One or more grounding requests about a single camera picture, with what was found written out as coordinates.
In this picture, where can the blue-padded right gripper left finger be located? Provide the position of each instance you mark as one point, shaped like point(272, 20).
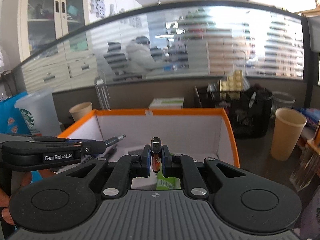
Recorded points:
point(127, 168)

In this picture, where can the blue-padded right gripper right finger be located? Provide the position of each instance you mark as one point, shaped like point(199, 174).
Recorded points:
point(185, 169)

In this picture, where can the green cream tube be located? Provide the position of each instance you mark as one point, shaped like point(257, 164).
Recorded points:
point(163, 183)

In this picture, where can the black marker pen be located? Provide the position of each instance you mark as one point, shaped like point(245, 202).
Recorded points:
point(113, 141)

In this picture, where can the operator left hand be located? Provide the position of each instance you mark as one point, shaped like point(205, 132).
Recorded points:
point(5, 199)

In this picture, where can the blue paper gift bag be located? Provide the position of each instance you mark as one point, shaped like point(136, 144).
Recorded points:
point(11, 120)

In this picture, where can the orange cardboard box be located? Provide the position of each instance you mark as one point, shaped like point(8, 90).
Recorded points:
point(197, 132)

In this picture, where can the Starbucks translucent plastic cup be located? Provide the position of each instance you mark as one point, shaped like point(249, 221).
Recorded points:
point(39, 114)

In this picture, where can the small beige paper cup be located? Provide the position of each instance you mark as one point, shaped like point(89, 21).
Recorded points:
point(80, 110)

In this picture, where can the black mesh desk organizer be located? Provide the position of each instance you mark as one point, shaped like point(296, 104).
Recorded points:
point(248, 112)

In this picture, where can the gold chocolate box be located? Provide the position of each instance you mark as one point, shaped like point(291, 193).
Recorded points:
point(233, 82)

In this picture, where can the tall beige paper cup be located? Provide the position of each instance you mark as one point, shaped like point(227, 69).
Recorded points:
point(289, 124)

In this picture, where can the beige glass-door cabinet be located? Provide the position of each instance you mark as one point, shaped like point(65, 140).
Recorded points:
point(44, 45)

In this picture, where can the amber glass perfume bottle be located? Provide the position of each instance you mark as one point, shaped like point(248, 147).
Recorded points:
point(308, 164)

